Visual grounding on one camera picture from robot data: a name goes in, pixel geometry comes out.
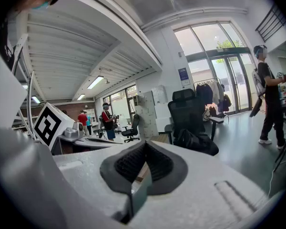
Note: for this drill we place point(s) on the small black office chair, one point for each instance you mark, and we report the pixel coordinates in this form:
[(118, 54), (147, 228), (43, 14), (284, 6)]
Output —
[(132, 128)]

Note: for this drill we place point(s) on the black bag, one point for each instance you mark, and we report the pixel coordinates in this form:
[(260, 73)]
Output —
[(195, 142)]

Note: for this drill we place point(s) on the blue wall poster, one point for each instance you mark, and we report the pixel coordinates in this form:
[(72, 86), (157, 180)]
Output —
[(183, 76)]

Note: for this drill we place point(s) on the white desk with black leg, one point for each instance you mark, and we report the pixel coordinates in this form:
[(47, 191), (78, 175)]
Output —
[(216, 120)]

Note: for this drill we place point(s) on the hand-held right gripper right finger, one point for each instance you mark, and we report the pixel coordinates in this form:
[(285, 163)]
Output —
[(193, 194)]

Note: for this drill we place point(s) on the black mesh office chair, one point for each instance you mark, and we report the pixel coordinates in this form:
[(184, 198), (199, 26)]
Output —
[(186, 113)]

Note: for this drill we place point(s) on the clothes rack with garments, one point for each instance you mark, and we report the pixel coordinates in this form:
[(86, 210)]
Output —
[(211, 92)]

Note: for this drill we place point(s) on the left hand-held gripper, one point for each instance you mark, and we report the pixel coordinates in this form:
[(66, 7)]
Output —
[(50, 125)]

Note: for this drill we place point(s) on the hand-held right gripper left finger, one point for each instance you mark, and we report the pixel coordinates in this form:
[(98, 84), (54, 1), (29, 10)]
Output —
[(85, 175)]

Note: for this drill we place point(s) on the black balcony railing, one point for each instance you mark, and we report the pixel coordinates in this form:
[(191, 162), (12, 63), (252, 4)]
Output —
[(271, 23)]

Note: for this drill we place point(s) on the glass entrance door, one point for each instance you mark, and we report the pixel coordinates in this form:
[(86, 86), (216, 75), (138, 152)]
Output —
[(231, 85)]

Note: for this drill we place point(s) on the white metal cabinets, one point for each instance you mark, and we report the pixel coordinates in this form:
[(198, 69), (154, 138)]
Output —
[(146, 113)]

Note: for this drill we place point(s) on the long ceiling strip light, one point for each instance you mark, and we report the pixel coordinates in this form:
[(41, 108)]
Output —
[(81, 97), (95, 82)]

